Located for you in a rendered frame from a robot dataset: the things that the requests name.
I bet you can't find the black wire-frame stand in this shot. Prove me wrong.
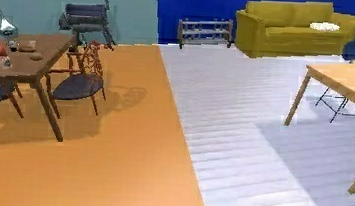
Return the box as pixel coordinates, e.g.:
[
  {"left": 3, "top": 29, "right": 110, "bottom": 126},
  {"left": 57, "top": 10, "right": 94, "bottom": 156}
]
[{"left": 314, "top": 86, "right": 355, "bottom": 126}]

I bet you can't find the white cloth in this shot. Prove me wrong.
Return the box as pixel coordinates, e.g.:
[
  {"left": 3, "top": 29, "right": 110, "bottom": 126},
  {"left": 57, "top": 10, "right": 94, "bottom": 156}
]
[{"left": 309, "top": 21, "right": 341, "bottom": 33}]

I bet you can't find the dark grey folding chair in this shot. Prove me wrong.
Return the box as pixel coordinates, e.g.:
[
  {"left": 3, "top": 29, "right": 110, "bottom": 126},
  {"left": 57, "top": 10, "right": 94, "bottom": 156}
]
[{"left": 57, "top": 0, "right": 119, "bottom": 51}]

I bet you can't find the small dark glass cup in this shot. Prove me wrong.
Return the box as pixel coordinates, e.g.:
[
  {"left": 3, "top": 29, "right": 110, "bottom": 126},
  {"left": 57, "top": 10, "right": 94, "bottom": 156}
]
[{"left": 7, "top": 39, "right": 20, "bottom": 52}]

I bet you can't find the light wooden table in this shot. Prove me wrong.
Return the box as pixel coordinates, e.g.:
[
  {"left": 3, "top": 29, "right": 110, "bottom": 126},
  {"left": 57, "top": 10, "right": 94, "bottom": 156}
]
[{"left": 280, "top": 59, "right": 355, "bottom": 196}]

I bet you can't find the clear glass bowl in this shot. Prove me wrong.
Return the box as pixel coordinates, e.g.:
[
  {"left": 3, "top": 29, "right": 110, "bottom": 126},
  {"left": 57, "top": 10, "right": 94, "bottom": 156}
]
[{"left": 0, "top": 55, "right": 13, "bottom": 71}]

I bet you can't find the small brown potato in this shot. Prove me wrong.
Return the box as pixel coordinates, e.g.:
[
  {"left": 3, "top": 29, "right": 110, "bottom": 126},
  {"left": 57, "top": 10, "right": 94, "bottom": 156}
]
[{"left": 28, "top": 51, "right": 45, "bottom": 62}]

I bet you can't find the mustard yellow sofa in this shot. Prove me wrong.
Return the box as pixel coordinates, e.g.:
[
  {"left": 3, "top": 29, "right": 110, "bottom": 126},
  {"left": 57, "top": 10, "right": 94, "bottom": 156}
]
[{"left": 233, "top": 0, "right": 355, "bottom": 63}]

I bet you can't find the brown bread loaf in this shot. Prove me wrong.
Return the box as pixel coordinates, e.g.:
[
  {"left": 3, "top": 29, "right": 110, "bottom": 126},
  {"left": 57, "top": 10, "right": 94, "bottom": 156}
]
[{"left": 18, "top": 39, "right": 38, "bottom": 54}]

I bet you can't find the dark brown wooden dining table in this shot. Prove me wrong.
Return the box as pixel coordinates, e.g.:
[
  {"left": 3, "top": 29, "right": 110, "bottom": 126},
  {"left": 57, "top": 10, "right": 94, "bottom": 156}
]
[{"left": 0, "top": 30, "right": 78, "bottom": 143}]

